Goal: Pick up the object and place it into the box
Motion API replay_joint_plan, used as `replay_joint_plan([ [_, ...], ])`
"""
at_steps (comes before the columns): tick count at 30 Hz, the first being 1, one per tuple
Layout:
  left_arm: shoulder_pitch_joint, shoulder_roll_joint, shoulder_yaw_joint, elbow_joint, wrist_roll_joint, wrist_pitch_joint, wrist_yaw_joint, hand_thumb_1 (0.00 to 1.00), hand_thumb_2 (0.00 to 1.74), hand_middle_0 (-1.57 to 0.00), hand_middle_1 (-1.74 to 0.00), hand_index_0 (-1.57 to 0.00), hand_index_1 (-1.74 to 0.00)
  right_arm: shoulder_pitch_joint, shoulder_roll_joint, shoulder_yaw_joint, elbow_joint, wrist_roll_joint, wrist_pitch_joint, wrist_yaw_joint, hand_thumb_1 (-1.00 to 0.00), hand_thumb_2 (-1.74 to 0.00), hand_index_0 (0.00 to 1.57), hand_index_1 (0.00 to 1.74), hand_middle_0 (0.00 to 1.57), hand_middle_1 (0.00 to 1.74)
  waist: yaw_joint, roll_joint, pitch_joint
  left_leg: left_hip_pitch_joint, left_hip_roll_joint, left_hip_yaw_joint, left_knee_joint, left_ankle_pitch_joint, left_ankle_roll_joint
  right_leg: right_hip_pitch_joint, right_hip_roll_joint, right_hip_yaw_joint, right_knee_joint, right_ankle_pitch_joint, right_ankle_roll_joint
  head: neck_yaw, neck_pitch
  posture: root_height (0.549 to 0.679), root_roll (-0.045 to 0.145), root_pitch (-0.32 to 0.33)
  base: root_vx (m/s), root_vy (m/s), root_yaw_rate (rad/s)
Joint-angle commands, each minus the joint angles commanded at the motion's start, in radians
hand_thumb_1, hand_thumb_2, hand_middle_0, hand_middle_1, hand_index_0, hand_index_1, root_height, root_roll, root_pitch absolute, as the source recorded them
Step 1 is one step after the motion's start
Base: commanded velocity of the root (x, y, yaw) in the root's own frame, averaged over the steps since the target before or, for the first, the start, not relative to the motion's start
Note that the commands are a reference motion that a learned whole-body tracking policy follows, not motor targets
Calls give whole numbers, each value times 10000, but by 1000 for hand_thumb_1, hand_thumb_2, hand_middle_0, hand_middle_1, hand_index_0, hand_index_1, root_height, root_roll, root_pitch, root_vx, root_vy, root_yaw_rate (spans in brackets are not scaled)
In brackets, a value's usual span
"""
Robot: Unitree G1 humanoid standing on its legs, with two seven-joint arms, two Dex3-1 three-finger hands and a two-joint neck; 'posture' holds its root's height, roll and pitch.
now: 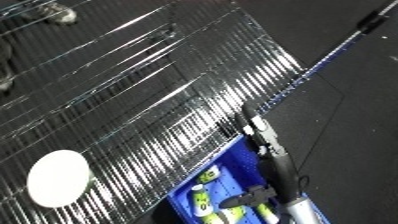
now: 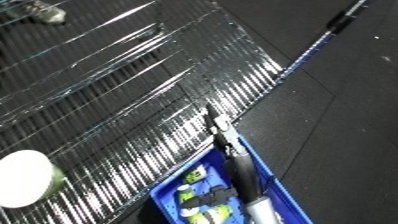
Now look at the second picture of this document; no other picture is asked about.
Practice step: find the pale right robot arm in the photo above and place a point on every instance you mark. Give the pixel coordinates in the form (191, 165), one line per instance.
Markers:
(262, 211)

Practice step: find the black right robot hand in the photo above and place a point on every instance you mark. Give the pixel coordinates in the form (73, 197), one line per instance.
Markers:
(240, 166)

